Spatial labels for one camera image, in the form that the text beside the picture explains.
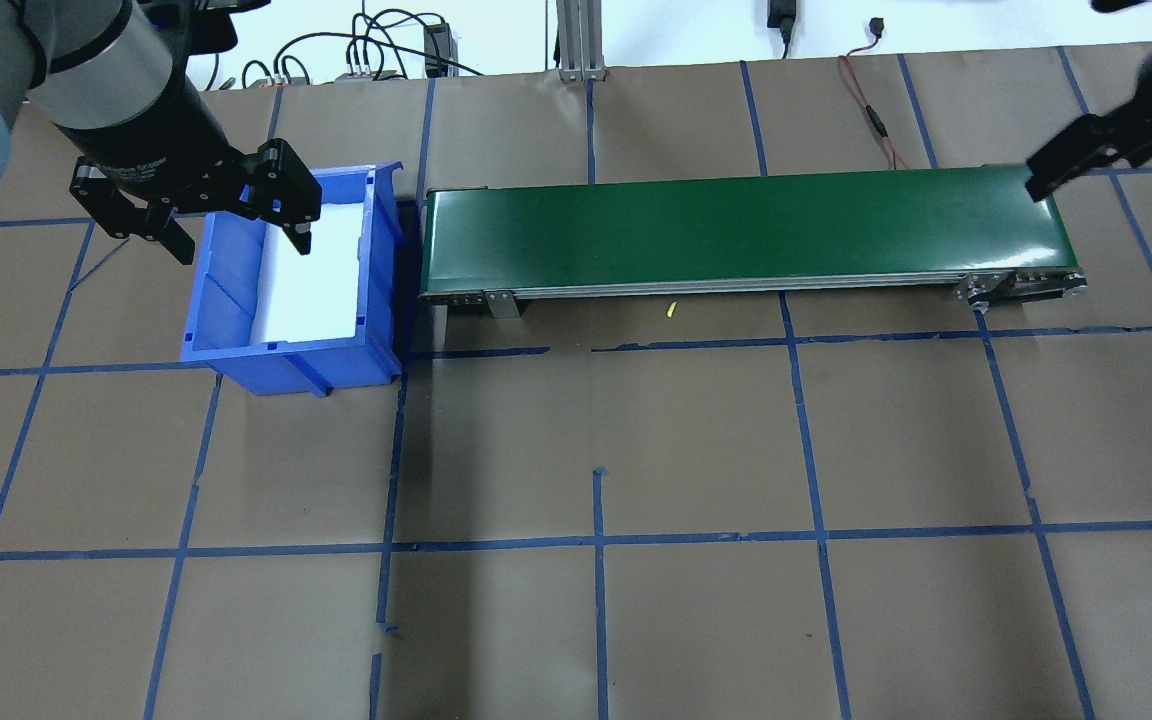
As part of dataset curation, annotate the black rectangular adapter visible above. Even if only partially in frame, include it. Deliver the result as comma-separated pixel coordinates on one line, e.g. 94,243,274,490
422,21,458,74

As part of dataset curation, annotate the white foam sheet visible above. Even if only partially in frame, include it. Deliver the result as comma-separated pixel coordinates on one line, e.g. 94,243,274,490
251,203,369,346

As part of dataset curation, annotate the blue plastic bin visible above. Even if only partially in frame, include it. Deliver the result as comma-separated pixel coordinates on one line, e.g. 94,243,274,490
179,160,407,398

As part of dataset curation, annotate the thin dark stick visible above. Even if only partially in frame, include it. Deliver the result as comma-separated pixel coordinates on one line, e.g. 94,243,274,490
66,235,134,293

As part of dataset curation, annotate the red and black wire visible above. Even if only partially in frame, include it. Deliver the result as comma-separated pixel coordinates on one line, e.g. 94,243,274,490
839,52,912,169

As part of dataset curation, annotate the aluminium extrusion post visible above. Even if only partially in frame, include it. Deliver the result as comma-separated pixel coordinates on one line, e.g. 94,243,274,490
556,0,609,82

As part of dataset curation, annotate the green conveyor belt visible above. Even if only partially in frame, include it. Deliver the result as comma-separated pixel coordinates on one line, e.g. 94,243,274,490
419,163,1089,346

